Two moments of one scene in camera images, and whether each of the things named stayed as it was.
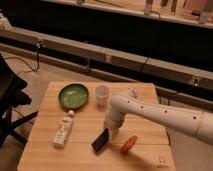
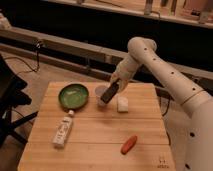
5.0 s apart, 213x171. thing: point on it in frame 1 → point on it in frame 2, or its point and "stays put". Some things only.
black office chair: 11,96 stays put
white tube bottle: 63,130 stays put
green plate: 73,96 stays put
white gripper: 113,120 → 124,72
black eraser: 99,143 → 110,92
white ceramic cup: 102,95 stays put
